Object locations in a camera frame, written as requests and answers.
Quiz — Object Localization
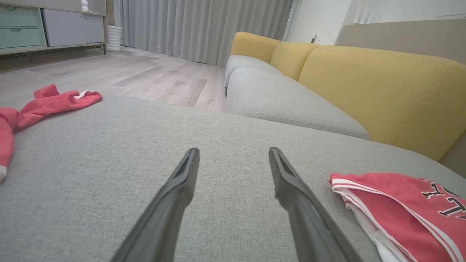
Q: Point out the large grey sofa chaise seat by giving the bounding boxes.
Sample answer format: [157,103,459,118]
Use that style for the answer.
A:
[0,95,466,262]

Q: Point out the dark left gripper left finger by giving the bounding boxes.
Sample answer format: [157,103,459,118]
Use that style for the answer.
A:
[111,147,201,262]

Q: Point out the red basketball shorts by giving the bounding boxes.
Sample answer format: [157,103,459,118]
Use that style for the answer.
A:
[0,84,103,183]

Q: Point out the yellow sofa armrest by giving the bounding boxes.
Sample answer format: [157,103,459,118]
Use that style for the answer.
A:
[231,32,283,64]

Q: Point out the red white-trimmed basketball jersey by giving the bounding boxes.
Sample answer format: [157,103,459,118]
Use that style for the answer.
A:
[329,172,466,262]

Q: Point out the small yellow backrest cushion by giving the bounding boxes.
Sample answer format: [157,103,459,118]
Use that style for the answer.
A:
[270,41,321,81]

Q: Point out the large yellow backrest cushion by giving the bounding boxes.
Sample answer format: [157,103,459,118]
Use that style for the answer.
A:
[299,45,466,161]

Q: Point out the grey pleated curtain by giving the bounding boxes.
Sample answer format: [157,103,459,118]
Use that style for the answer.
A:
[120,0,294,68]

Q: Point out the grey sofa seat cushion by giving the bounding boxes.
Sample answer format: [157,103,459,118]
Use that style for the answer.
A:
[226,67,370,140]
[225,55,283,88]

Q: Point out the white ribbed plant pot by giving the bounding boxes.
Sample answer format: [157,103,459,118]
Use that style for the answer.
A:
[106,25,123,52]

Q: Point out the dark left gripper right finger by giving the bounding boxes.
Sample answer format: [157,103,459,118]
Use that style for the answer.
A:
[269,147,363,262]

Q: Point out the low sideboard cabinet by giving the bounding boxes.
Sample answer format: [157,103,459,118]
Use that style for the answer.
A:
[0,0,108,56]

